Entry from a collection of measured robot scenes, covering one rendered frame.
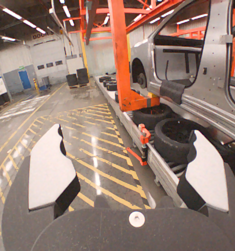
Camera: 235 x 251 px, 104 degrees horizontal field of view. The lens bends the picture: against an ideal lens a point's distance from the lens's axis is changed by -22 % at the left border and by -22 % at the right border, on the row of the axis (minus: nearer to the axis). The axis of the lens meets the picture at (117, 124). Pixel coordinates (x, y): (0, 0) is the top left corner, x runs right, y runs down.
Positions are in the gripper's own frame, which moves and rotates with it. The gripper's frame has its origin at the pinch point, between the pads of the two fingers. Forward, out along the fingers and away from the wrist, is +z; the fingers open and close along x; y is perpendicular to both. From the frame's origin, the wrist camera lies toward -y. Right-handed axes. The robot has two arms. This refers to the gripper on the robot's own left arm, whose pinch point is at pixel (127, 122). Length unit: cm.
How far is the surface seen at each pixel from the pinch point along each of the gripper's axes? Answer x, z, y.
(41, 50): -735, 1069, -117
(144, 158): 33, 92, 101
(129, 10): 21, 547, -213
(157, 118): 56, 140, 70
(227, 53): 76, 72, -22
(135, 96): 24, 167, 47
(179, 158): 64, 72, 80
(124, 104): 7, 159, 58
